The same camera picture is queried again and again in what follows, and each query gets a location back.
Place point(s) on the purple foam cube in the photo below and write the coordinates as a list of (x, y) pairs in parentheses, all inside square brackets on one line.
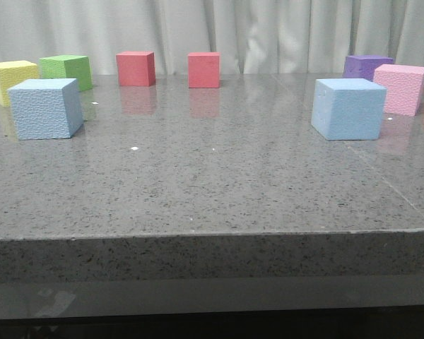
[(363, 66)]

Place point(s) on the pink foam cube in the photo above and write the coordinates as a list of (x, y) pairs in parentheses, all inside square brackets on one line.
[(404, 86)]

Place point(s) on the left red foam cube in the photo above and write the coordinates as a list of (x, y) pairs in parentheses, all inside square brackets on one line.
[(136, 68)]

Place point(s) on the red foam cube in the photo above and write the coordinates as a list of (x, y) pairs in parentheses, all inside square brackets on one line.
[(136, 68), (204, 69)]

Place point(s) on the blue foam cube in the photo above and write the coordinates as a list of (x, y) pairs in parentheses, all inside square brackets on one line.
[(46, 108), (346, 109)]

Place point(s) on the right red foam cube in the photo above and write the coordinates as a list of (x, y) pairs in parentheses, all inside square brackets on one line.
[(204, 69)]

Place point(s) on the green foam cube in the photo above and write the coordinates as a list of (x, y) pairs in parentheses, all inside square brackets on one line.
[(68, 66)]

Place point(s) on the yellow foam cube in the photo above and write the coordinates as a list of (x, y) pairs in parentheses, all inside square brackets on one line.
[(13, 73)]

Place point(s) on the grey curtain backdrop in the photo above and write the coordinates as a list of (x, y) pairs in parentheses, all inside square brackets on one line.
[(250, 36)]

